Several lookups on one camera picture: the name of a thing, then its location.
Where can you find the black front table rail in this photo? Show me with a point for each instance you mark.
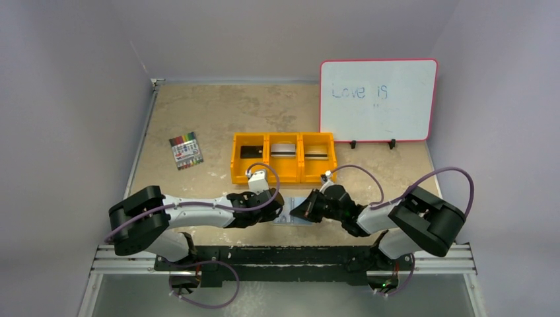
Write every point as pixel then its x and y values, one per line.
pixel 211 266

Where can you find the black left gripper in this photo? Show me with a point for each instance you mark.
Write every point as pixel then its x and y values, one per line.
pixel 269 218

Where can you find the yellow three-compartment bin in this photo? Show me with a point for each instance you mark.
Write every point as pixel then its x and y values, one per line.
pixel 296 170

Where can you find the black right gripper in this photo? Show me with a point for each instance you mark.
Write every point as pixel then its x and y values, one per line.
pixel 317 205

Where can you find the right aluminium frame rail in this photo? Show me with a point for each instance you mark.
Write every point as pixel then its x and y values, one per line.
pixel 459 260

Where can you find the silver magnetic stripe card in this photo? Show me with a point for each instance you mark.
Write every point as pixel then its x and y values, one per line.
pixel 286 150

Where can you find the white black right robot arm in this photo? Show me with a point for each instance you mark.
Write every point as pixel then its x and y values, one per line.
pixel 420 221

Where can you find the pink-framed whiteboard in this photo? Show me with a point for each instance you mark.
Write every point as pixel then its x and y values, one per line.
pixel 377 100

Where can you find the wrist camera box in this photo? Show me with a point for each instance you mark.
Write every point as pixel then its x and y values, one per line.
pixel 326 177
pixel 257 181

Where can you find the gold magnetic stripe card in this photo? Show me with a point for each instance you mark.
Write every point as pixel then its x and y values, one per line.
pixel 316 153

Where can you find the marker pen pack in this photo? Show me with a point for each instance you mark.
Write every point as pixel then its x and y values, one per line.
pixel 186 151

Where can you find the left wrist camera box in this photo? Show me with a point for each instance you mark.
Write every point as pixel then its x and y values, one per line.
pixel 257 181

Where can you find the black magnetic stripe card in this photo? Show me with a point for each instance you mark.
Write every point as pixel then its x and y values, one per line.
pixel 251 152

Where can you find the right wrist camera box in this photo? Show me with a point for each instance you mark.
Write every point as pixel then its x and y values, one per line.
pixel 326 177

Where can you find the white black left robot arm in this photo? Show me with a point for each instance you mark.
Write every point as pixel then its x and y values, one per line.
pixel 145 221

